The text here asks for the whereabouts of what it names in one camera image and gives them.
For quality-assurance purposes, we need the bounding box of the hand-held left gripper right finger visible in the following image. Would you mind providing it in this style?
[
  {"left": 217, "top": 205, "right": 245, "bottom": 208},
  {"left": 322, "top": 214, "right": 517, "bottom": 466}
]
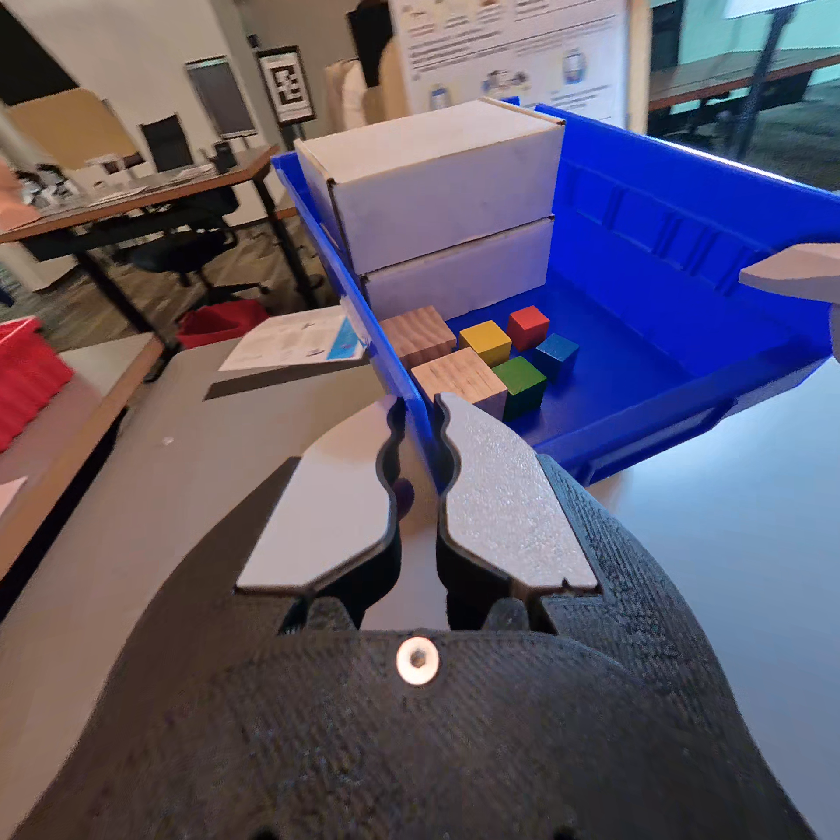
[{"left": 433, "top": 392, "right": 601, "bottom": 603}]

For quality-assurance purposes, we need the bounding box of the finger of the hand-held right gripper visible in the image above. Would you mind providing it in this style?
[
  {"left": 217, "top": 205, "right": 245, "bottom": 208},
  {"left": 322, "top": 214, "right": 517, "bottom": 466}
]
[{"left": 738, "top": 244, "right": 840, "bottom": 304}]

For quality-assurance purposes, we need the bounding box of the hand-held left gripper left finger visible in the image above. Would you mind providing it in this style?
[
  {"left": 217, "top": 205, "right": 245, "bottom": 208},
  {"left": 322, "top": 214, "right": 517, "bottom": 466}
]
[{"left": 235, "top": 394, "right": 417, "bottom": 606}]

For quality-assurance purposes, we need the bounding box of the small green cube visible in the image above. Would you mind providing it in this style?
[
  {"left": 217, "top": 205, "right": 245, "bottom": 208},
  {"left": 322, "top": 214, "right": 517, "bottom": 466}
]
[{"left": 491, "top": 356, "right": 549, "bottom": 422}]

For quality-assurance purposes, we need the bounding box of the blue plastic bin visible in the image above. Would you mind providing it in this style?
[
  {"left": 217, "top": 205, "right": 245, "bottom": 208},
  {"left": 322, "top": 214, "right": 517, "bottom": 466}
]
[{"left": 271, "top": 98, "right": 840, "bottom": 487}]

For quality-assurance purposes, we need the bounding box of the small blue cube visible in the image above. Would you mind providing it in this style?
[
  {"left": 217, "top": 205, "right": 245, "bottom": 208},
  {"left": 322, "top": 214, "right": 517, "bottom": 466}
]
[{"left": 533, "top": 332, "right": 580, "bottom": 382}]

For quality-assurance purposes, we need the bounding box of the small yellow cube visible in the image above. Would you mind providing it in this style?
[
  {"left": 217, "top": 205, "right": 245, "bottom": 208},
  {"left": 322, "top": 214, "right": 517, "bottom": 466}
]
[{"left": 458, "top": 320, "right": 513, "bottom": 367}]

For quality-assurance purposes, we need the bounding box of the small red cube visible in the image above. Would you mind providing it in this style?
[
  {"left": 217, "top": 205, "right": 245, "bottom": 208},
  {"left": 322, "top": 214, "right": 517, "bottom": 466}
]
[{"left": 507, "top": 305, "right": 551, "bottom": 352}]

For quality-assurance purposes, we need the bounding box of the white cardboard box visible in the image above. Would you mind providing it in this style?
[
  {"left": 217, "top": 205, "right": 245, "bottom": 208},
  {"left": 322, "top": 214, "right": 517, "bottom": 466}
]
[
  {"left": 357, "top": 217, "right": 555, "bottom": 322},
  {"left": 294, "top": 98, "right": 567, "bottom": 275}
]

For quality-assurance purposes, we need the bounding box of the natural wooden cube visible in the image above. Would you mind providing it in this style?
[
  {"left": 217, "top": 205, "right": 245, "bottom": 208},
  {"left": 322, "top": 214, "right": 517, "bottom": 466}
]
[
  {"left": 410, "top": 348, "right": 509, "bottom": 424},
  {"left": 379, "top": 305, "right": 457, "bottom": 370}
]

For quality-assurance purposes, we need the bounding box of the printed paper leaflet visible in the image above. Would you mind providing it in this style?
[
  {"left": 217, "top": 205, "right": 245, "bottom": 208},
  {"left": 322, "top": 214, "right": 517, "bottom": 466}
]
[{"left": 218, "top": 305, "right": 368, "bottom": 373}]

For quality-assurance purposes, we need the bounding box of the long wooden table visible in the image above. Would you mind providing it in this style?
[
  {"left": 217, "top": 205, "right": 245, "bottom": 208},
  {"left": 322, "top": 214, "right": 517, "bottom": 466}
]
[{"left": 646, "top": 46, "right": 840, "bottom": 112}]

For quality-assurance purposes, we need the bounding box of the red bin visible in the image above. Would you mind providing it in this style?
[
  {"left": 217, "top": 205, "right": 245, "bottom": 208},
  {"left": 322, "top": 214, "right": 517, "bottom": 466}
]
[{"left": 176, "top": 298, "right": 270, "bottom": 350}]

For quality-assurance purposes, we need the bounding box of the grey table with wooden edge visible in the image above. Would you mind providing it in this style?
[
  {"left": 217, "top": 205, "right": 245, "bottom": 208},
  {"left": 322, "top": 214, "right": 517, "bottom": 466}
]
[{"left": 0, "top": 331, "right": 165, "bottom": 578}]

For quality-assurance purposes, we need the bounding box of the red ribbed object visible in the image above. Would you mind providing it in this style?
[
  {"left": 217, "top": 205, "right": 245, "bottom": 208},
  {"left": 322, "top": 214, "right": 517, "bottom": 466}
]
[{"left": 0, "top": 318, "right": 74, "bottom": 454}]

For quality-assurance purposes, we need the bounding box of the wooden desk with black legs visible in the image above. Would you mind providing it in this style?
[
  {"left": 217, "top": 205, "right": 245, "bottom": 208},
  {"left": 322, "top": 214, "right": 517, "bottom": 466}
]
[{"left": 0, "top": 146, "right": 326, "bottom": 358}]

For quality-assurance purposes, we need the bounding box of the printed poster on wooden board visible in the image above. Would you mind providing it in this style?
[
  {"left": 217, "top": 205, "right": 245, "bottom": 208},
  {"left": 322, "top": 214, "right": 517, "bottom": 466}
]
[{"left": 387, "top": 0, "right": 651, "bottom": 132}]

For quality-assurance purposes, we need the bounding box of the black office chair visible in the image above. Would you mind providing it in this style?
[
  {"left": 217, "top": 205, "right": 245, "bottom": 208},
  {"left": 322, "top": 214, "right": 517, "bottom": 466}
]
[{"left": 128, "top": 113, "right": 273, "bottom": 303}]

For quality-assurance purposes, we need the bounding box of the grey flipchart board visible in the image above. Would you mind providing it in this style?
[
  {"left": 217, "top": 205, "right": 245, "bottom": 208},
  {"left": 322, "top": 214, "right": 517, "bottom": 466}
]
[{"left": 185, "top": 56, "right": 258, "bottom": 140}]

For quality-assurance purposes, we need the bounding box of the black framed code sign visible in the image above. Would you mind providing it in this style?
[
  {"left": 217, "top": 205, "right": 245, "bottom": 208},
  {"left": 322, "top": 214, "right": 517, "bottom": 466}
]
[{"left": 256, "top": 46, "right": 317, "bottom": 152}]

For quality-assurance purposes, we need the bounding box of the brown cardboard sheet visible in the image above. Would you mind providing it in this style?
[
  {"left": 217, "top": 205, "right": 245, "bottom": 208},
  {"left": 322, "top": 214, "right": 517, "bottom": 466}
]
[{"left": 7, "top": 88, "right": 139, "bottom": 172}]

